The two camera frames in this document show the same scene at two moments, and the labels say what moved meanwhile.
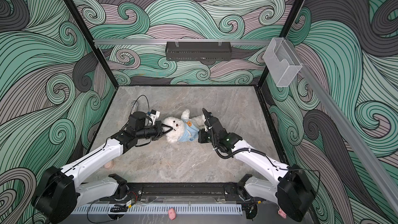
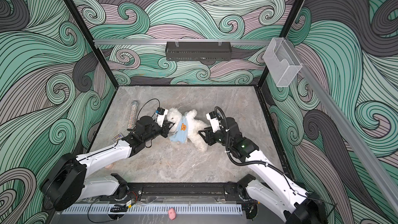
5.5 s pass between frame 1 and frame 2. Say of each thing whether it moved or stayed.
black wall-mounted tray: stayed
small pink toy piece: stayed
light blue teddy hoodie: moved
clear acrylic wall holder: stayed
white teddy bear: moved
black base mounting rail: stayed
